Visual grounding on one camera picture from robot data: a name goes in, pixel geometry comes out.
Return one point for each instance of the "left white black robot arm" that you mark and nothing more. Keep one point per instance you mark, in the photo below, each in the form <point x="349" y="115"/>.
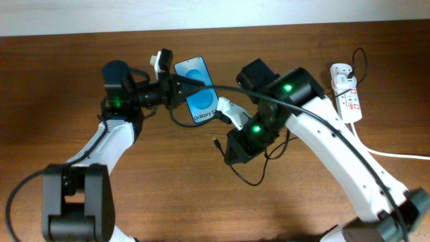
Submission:
<point x="78" y="203"/>

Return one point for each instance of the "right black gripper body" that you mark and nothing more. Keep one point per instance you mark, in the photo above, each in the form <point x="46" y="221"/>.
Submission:
<point x="236" y="148"/>

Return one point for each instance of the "blue screen smartphone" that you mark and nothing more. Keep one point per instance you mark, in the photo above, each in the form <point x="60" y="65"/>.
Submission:
<point x="202" y="104"/>

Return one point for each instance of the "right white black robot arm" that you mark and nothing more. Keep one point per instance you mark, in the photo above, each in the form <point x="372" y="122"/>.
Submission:
<point x="386" y="209"/>

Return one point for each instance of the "white power strip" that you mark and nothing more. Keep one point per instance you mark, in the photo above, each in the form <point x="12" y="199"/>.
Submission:
<point x="347" y="100"/>

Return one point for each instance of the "white USB charger adapter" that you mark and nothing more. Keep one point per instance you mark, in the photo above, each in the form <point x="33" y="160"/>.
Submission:
<point x="341" y="82"/>

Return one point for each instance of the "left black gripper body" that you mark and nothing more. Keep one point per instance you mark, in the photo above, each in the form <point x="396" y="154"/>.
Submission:
<point x="164" y="91"/>

